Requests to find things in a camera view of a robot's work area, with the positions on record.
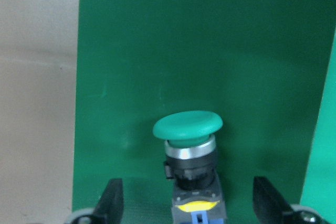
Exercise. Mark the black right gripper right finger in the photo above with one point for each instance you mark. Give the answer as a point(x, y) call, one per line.
point(268, 203)

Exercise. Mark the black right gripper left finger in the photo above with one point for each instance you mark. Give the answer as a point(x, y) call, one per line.
point(109, 208)

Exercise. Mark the green mushroom push button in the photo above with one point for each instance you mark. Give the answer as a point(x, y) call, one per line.
point(191, 161)

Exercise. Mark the green conveyor belt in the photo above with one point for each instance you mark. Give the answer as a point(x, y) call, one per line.
point(259, 64)

